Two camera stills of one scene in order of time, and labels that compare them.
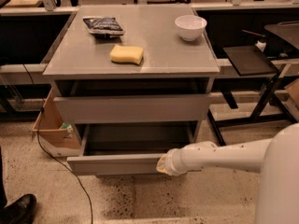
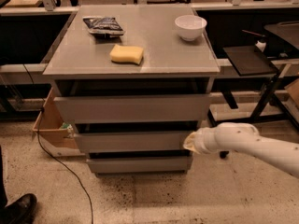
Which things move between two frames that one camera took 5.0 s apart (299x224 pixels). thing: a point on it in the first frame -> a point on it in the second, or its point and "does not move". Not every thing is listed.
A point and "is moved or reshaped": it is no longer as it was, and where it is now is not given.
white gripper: [172, 162] -> [203, 143]
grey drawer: [126, 148] is moved or reshaped
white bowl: [190, 27] does not move
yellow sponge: [127, 54] does not move
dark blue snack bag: [104, 26] does not move
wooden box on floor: [58, 139] does not move
